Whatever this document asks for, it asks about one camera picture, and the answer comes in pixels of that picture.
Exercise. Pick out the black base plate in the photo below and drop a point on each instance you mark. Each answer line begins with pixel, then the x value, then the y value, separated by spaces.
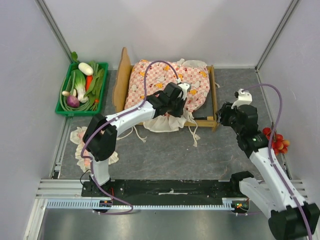
pixel 173 192

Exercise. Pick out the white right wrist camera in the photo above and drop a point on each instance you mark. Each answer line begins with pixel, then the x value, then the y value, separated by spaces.
pixel 242 98

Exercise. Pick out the white toy radish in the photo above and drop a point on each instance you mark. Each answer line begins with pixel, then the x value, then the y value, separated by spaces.
pixel 86 69

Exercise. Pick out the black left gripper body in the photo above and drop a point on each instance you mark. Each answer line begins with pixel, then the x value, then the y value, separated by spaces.
pixel 176 107

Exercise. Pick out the green toy bok choy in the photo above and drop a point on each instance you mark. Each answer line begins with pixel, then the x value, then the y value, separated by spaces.
pixel 79 85

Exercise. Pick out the green toy leafy vegetable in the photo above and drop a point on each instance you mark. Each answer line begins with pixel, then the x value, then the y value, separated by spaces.
pixel 94 89

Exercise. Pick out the grey slotted cable duct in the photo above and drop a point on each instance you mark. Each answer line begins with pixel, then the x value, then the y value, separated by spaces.
pixel 226 205

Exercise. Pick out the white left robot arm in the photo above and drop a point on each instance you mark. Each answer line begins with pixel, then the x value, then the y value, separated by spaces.
pixel 101 135

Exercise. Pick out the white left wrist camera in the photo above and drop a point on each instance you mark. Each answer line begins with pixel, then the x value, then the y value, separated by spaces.
pixel 186 87

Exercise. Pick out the grey fabric bed sling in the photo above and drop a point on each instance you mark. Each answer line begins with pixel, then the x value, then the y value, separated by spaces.
pixel 205 111

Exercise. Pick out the toy mushroom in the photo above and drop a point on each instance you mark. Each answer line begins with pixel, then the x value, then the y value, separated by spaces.
pixel 65 93

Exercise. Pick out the orange toy carrot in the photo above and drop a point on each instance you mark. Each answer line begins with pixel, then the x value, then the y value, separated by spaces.
pixel 89 79

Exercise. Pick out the green toy long beans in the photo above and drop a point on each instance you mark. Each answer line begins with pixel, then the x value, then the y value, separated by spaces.
pixel 80 93

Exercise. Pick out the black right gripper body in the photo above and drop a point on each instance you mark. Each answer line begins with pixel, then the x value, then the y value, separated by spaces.
pixel 223 116

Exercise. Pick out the purple toy onion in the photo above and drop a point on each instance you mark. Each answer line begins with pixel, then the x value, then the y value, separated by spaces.
pixel 72 101

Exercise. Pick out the pink checkered duck mattress cover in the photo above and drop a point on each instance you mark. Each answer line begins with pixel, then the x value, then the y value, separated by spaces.
pixel 147 78

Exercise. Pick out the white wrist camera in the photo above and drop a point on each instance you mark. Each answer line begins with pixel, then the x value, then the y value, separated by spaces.
pixel 186 87
pixel 242 98

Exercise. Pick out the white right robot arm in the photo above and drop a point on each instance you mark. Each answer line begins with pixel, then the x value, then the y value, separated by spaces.
pixel 289 214

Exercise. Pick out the wooden pet bed frame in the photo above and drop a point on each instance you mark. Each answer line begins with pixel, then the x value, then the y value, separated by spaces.
pixel 121 87

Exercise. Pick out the green plastic crate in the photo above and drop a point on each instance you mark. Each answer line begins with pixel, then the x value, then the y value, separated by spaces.
pixel 75 112

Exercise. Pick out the red toy cherry bunch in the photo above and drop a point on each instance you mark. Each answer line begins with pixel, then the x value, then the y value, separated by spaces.
pixel 278 143

